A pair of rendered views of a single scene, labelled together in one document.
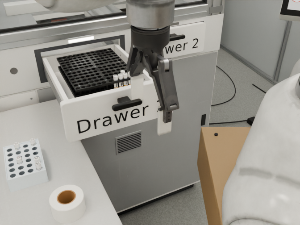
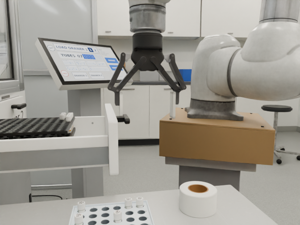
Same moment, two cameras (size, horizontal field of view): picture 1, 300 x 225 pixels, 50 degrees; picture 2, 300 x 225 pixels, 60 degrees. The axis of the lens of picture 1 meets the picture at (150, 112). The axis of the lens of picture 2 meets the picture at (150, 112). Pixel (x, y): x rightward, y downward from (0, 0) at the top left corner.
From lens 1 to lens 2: 83 cm
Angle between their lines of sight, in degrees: 73
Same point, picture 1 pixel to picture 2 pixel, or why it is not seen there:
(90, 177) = (152, 194)
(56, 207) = (213, 193)
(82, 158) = (118, 197)
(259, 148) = (290, 39)
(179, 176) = not seen: outside the picture
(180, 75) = not seen: hidden behind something
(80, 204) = (207, 185)
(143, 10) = (163, 16)
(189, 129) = not seen: hidden behind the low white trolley
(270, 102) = (277, 26)
